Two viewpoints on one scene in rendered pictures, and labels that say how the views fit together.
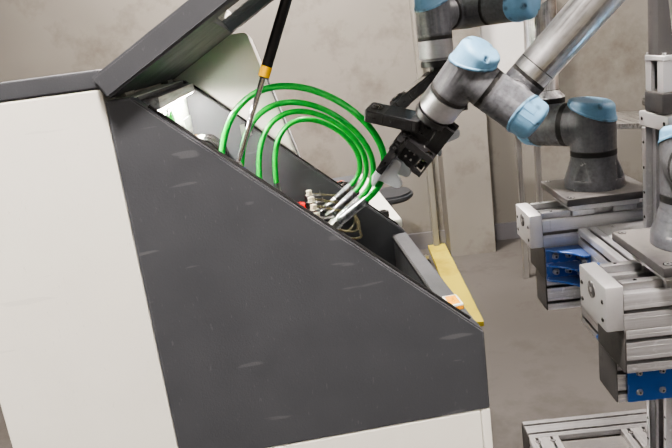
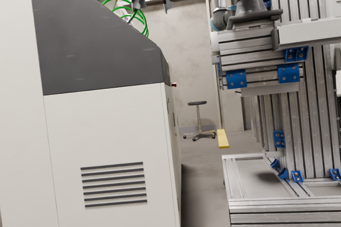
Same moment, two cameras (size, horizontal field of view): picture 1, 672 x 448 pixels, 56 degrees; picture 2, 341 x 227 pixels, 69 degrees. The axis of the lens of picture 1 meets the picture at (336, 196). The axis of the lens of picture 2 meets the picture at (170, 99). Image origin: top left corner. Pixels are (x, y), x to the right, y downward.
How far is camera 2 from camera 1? 86 cm
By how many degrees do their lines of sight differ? 14
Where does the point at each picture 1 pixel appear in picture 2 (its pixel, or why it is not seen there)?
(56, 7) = not seen: hidden behind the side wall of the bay
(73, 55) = not seen: hidden behind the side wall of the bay
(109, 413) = (18, 72)
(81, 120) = not seen: outside the picture
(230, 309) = (63, 33)
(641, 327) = (226, 49)
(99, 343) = (17, 43)
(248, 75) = (111, 5)
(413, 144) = not seen: outside the picture
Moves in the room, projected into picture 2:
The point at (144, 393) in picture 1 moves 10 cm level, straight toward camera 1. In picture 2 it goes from (31, 65) to (24, 61)
